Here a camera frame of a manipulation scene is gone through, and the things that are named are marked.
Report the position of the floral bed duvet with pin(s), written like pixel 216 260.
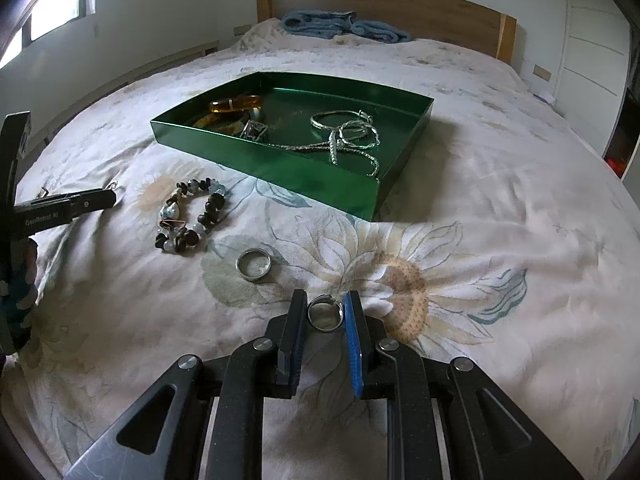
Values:
pixel 505 240

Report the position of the white wardrobe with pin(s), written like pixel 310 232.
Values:
pixel 592 79

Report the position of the wooden headboard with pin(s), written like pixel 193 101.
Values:
pixel 461 22

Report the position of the blue folded blanket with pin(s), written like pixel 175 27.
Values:
pixel 327 25

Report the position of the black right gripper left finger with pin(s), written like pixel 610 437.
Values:
pixel 288 333

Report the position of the window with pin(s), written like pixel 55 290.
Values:
pixel 44 16

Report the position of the blue gloved left hand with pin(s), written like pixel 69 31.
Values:
pixel 23 291

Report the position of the green jewelry tray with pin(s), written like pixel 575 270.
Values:
pixel 357 184

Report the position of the silver square buckle pendant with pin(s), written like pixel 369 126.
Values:
pixel 253 131

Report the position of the gold bangle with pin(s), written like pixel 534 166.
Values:
pixel 230 124

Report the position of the red container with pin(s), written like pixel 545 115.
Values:
pixel 617 164

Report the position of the amber bangle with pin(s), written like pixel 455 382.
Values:
pixel 236 104

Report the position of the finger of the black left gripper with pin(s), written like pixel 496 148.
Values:
pixel 91 201

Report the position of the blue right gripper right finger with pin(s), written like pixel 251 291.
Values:
pixel 366 362

